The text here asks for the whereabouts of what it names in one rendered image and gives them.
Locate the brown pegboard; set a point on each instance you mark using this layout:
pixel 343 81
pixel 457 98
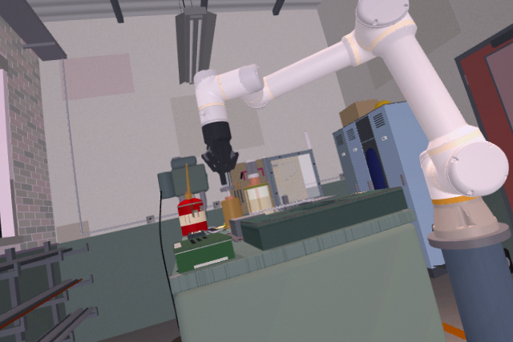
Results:
pixel 239 182

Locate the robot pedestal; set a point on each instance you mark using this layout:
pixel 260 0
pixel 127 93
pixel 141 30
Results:
pixel 473 298

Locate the orange pump cylinder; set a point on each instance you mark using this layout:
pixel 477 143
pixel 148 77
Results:
pixel 231 214

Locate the green nest tray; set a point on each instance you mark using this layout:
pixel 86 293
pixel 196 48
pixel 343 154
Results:
pixel 320 218

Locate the green book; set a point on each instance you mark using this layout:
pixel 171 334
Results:
pixel 204 256

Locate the grey metal bar rack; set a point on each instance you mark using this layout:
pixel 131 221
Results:
pixel 36 298

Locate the green drill press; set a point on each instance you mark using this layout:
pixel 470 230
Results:
pixel 182 182

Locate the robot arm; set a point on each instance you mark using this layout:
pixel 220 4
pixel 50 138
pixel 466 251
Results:
pixel 401 77

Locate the brown cardboard box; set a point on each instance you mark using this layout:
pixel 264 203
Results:
pixel 358 111

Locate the blue grey lockers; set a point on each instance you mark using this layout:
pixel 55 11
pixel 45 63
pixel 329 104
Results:
pixel 397 150

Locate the grey ceiling lamp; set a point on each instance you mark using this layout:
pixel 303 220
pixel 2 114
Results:
pixel 194 45

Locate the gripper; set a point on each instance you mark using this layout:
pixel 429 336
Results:
pixel 216 135

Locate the red oil can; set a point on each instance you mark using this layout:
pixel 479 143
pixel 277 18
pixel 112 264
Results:
pixel 191 218

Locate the window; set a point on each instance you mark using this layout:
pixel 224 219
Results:
pixel 6 158

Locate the green workbench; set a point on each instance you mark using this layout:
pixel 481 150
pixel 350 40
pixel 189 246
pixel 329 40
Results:
pixel 280 298

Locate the clear chip shield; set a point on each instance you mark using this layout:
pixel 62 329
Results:
pixel 292 175

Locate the glass lubricator reservoir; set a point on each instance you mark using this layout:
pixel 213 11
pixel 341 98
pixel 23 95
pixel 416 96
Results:
pixel 258 198

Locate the yellow hard hat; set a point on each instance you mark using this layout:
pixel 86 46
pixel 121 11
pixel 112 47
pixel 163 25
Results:
pixel 382 103

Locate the red door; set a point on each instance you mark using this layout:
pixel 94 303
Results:
pixel 473 97

